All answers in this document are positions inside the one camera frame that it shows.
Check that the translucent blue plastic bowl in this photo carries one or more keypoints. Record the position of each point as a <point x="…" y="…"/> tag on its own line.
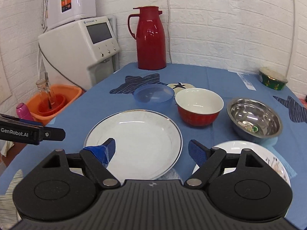
<point x="154" y="97"/>

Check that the orange plastic basin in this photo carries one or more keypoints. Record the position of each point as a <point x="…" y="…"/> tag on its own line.
<point x="44" y="107"/>

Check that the pink water bottle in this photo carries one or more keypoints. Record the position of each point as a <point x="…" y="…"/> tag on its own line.
<point x="23" y="112"/>

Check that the white wall water purifier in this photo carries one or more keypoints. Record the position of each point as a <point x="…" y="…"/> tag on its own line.
<point x="59" y="12"/>

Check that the blue star-patterned tablecloth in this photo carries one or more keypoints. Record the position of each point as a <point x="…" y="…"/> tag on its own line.
<point x="99" y="102"/>

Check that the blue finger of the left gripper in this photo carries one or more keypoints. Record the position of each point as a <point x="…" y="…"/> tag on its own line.
<point x="51" y="134"/>

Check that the glass bottle with sticks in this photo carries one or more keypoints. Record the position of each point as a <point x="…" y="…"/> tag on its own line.
<point x="45" y="91"/>

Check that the white floral plate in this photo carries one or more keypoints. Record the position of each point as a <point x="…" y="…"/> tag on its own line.
<point x="241" y="173"/>

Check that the red bowl white inside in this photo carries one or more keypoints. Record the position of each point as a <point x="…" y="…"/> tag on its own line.
<point x="198" y="107"/>

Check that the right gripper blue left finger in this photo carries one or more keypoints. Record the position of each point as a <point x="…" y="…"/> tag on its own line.
<point x="104" y="152"/>

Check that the stainless steel bowl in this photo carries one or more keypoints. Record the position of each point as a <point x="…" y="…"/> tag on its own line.
<point x="253" y="120"/>

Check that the red thermos jug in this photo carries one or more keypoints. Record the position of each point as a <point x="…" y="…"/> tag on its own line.
<point x="150" y="38"/>

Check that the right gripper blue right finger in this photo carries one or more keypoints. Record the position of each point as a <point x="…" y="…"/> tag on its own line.
<point x="198" y="152"/>

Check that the green gold patterned bowl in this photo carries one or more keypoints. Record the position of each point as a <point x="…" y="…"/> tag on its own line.
<point x="272" y="79"/>

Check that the white water dispenser machine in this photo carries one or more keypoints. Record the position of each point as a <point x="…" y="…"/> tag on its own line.
<point x="81" y="53"/>

